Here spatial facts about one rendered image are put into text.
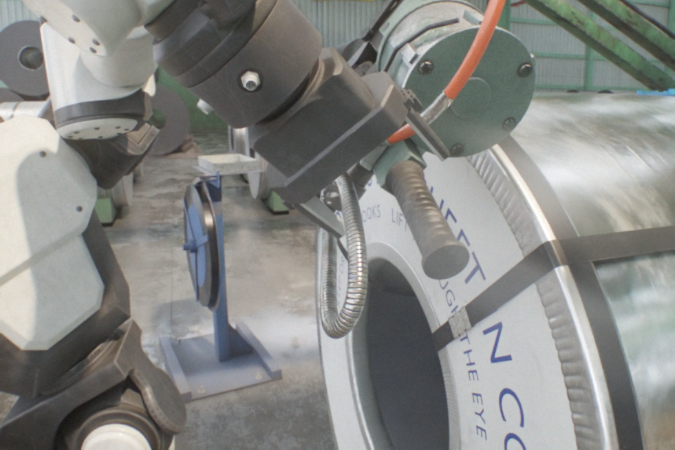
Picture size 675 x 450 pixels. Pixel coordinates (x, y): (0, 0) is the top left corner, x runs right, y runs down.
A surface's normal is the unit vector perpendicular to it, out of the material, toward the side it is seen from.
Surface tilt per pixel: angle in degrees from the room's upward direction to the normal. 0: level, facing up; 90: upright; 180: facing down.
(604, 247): 47
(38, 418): 90
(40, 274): 72
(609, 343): 58
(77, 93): 80
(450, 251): 115
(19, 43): 90
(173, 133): 90
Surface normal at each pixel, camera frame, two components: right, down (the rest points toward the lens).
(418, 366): 0.26, -0.33
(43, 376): 0.84, 0.47
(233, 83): 0.01, 0.70
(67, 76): -0.08, 0.04
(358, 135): 0.18, 0.59
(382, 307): 0.29, 0.37
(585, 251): 0.22, -0.53
